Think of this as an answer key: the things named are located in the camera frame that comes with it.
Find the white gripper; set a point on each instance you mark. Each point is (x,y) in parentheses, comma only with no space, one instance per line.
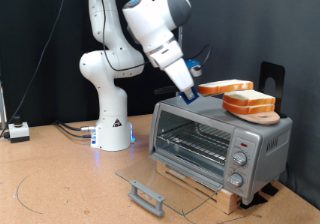
(180,75)

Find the blue spatula grip block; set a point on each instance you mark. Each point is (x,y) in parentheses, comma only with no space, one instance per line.
(186,99)

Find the white bread slice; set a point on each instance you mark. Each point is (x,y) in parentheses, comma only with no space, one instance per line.
(246,109)
(248,97)
(226,85)

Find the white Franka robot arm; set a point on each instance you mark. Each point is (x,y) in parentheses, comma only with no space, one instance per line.
(110,117)

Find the silver oven dial knob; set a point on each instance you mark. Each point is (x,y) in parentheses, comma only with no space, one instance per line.
(235,179)
(240,158)

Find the silver toaster oven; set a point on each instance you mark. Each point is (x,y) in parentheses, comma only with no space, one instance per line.
(266,140)

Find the dark grey backdrop curtain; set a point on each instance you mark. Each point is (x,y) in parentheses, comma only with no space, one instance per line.
(233,34)

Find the small wooden serving board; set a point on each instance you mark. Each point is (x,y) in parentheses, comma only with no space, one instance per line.
(263,118)

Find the black metal bookend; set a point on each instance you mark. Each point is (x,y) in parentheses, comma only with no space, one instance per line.
(266,70)

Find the wooden slatted crate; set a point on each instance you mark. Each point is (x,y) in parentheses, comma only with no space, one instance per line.
(226,200)

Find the black foam pad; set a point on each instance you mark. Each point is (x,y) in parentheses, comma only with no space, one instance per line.
(270,190)
(256,200)

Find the black backdrop curtain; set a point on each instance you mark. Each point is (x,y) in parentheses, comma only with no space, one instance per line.
(56,84)

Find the white emergency stop box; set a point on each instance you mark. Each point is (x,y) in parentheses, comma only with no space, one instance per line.
(18,132)

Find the thin metal stand pole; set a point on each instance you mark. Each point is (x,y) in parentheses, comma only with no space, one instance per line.
(2,110)

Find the wrist camera blue mount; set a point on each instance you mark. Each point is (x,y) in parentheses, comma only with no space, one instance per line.
(195,70)

